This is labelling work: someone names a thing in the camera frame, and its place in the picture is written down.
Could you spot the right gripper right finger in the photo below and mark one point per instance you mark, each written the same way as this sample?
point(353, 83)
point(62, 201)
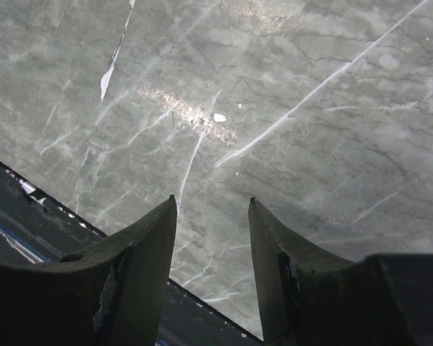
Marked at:
point(309, 296)

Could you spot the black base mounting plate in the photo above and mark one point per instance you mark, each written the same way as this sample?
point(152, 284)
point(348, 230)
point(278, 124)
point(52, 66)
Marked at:
point(35, 227)

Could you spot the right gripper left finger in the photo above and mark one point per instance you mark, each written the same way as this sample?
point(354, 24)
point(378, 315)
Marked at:
point(110, 293)

